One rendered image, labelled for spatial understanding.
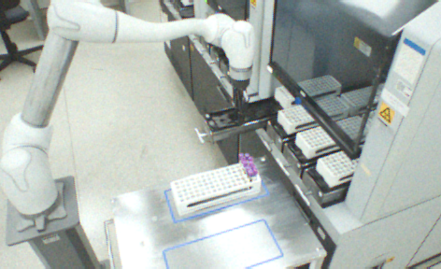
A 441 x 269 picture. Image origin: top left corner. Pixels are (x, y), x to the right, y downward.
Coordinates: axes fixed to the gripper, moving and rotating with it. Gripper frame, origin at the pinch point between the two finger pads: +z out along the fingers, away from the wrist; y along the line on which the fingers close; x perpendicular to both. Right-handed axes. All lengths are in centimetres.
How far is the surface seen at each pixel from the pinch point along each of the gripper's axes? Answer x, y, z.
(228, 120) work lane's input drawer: 3.7, 3.8, 4.0
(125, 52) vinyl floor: 21, 229, 83
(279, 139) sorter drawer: -11.4, -15.5, 4.6
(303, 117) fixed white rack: -22.9, -13.1, -1.9
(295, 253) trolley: 10, -65, 3
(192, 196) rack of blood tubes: 33.0, -36.0, -2.8
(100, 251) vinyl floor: 77, 15, 84
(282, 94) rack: -22.5, 3.8, -2.3
